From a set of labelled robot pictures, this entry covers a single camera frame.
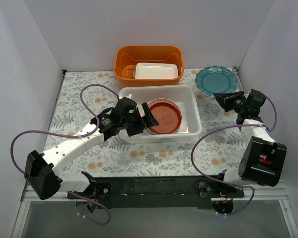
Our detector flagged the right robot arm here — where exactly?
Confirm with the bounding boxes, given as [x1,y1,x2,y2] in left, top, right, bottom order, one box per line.
[214,89,287,197]

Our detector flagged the floral table mat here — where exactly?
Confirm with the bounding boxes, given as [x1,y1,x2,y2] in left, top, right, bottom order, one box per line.
[45,71,249,177]

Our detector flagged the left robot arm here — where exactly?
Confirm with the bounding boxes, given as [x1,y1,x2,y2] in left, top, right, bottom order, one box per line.
[24,97,159,200]

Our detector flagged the pink plate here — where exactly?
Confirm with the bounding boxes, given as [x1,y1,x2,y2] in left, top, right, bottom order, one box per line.
[147,98,178,107]

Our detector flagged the aluminium frame rail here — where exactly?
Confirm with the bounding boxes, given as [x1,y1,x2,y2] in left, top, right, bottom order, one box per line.
[21,181,289,202]

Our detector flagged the teal beaded plate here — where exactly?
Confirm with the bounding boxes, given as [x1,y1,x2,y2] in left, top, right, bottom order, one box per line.
[195,66,238,97]

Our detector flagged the orange plastic basket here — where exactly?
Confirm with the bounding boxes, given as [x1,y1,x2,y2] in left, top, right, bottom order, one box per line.
[114,45,184,88]

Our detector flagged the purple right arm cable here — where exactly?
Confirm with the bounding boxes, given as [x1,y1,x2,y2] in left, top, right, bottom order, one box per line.
[190,94,278,216]

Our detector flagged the white plastic bin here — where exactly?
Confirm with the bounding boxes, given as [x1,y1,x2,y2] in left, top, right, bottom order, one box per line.
[119,85,202,144]

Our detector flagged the red-brown plate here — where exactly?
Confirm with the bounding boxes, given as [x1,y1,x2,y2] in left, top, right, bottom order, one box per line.
[149,103,182,134]

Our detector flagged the white rectangular dish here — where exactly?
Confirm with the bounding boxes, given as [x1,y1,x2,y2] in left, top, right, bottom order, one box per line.
[133,62,178,80]

